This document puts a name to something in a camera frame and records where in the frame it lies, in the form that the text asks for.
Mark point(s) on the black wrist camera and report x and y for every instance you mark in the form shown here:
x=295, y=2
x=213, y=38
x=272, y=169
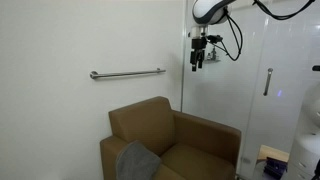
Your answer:
x=215, y=38

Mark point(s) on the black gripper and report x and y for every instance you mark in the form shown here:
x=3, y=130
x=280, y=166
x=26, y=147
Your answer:
x=198, y=46

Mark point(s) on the silver wall towel bar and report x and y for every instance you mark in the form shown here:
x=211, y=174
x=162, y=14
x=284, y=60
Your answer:
x=126, y=73

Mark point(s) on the dark blue object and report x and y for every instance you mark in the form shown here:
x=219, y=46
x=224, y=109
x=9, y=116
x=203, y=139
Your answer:
x=275, y=166

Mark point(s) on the brown leather armchair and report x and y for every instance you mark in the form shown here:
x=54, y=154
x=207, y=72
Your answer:
x=200, y=143

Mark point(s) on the wooden stool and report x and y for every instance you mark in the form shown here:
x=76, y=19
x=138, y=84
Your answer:
x=275, y=153

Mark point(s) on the grey terry towel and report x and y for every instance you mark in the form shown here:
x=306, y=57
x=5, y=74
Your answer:
x=135, y=163

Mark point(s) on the dark pump bottle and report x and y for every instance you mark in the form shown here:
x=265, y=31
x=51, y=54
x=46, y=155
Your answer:
x=213, y=54

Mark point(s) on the glass shower door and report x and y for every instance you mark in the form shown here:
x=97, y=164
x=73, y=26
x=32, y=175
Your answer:
x=230, y=96

